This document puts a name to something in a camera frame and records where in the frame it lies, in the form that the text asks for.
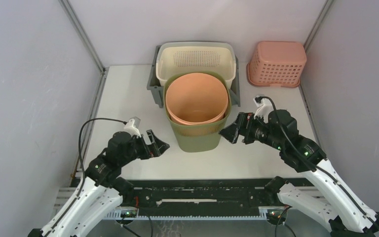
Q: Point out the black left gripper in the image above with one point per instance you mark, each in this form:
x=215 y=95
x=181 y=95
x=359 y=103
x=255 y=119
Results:
x=157 y=148

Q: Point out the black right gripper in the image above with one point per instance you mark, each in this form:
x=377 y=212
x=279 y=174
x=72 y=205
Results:
x=231 y=132

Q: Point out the green perforated waste bin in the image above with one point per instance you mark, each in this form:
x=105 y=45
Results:
x=198 y=138

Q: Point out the orange plastic bucket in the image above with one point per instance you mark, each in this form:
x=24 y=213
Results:
x=196 y=99

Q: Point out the pink perforated plastic basket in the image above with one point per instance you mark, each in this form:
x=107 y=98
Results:
x=277 y=63

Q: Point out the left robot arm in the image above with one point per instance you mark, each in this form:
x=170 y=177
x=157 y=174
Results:
x=102 y=189

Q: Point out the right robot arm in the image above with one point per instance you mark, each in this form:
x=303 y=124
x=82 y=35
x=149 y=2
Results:
x=343 y=213

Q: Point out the grey plastic storage bin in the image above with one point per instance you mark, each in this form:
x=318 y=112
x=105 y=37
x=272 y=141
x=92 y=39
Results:
x=156 y=89

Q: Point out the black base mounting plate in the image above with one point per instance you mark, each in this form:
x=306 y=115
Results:
x=190 y=184

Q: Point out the cream perforated plastic basket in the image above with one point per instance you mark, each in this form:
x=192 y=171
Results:
x=183 y=57

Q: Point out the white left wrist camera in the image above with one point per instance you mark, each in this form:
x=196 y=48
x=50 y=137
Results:
x=132 y=126

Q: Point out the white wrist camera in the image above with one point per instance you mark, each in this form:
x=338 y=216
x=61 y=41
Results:
x=132 y=126
x=264 y=106

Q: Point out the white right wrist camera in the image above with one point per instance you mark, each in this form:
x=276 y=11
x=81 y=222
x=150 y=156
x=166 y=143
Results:
x=264 y=106

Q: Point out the left aluminium frame post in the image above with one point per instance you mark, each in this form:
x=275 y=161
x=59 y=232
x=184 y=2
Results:
x=80 y=30

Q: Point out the aluminium frame post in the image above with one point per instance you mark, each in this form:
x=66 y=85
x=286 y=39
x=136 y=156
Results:
x=324 y=12
x=80 y=30

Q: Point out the aluminium front rail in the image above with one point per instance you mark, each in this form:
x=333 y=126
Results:
x=199 y=204

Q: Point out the right aluminium frame post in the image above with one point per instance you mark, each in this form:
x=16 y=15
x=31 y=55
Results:
x=324 y=12

